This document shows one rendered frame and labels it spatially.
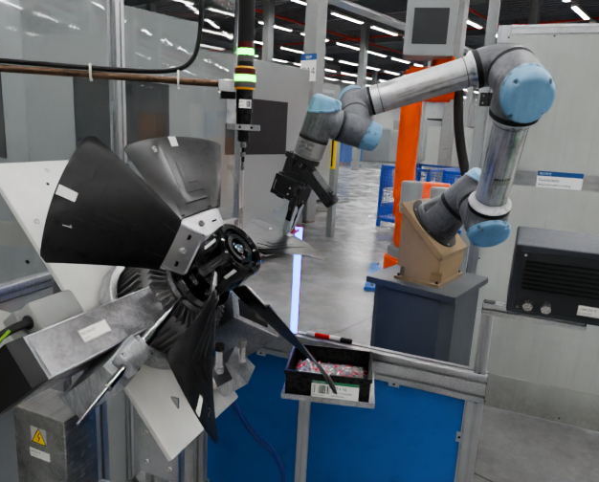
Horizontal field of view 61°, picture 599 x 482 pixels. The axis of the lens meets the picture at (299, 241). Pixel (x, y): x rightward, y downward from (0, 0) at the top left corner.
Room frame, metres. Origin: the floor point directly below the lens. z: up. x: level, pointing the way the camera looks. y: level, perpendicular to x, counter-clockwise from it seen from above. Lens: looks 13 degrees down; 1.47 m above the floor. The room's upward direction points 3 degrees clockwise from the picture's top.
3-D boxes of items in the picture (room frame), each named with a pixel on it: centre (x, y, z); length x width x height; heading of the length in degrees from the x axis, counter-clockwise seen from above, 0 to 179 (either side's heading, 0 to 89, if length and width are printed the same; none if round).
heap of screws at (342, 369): (1.21, -0.10, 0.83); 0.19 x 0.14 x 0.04; 83
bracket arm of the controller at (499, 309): (1.20, -0.59, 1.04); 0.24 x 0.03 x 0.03; 68
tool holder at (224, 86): (1.09, 0.14, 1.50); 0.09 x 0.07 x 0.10; 103
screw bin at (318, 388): (1.21, -0.10, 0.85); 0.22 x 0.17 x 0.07; 83
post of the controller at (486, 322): (1.23, -0.49, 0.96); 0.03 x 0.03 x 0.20; 68
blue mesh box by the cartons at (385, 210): (8.14, -1.92, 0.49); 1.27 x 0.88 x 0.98; 140
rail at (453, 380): (1.39, -0.10, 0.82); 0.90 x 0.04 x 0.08; 68
